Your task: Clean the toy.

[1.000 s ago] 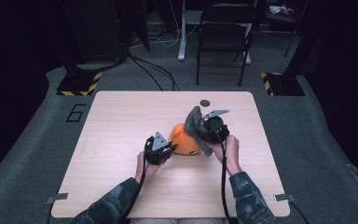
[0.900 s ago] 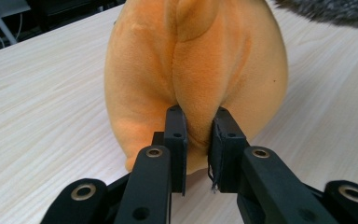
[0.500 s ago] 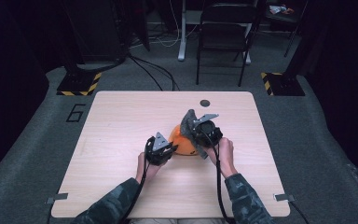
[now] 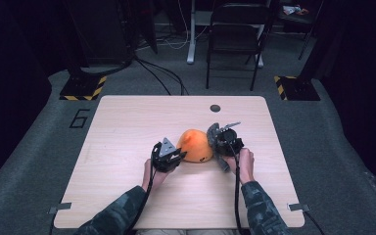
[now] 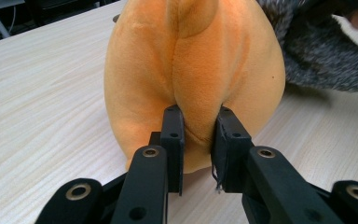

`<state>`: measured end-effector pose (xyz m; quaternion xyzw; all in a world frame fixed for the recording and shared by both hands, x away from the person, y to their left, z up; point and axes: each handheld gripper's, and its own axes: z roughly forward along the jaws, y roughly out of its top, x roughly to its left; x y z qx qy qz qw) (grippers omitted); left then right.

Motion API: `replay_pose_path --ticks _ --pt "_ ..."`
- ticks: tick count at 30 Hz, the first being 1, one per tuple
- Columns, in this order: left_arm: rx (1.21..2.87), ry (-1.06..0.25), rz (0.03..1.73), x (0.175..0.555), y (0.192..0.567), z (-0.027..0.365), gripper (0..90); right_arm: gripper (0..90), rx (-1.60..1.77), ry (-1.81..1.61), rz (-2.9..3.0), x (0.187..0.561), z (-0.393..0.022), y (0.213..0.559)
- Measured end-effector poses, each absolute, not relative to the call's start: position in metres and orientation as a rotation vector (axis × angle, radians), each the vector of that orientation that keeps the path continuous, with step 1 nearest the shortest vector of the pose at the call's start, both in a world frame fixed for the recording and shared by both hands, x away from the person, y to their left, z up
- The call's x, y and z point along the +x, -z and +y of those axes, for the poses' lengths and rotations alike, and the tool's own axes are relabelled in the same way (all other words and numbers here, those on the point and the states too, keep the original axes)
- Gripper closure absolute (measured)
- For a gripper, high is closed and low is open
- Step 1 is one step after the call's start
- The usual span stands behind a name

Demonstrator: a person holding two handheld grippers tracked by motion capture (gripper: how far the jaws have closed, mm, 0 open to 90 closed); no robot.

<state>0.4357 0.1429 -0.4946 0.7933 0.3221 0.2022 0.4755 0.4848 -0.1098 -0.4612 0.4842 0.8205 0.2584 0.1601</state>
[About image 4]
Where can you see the black table grommet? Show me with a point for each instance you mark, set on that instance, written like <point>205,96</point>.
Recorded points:
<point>215,108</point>

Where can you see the white and orange clutter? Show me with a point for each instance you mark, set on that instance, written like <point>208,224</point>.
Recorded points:
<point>293,9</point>

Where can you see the black folding chair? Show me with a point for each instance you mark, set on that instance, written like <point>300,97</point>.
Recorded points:
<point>236,39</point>

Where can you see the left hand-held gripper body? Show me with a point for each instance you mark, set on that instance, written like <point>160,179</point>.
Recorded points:
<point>163,159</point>

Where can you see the grey tape strip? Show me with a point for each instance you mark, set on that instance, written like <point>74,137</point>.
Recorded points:
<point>58,208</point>
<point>298,207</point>

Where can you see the person's left hand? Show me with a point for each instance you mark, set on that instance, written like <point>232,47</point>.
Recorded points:
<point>153,178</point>

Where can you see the striped black stand base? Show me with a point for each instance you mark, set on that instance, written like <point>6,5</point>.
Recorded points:
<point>298,88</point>
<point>83,88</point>

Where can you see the orange round toy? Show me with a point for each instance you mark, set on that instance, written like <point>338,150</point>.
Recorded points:
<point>194,147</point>

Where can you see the white desk leg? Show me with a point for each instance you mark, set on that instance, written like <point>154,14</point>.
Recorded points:
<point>192,32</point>

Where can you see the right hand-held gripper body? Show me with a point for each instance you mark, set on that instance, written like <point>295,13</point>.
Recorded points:
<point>230,143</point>

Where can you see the dark cabinet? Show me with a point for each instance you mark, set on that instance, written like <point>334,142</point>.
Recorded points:
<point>101,29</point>

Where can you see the grey cloth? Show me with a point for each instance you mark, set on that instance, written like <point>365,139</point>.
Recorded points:
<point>212,133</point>

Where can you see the person's right hand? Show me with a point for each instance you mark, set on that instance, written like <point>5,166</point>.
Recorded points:
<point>245,164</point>

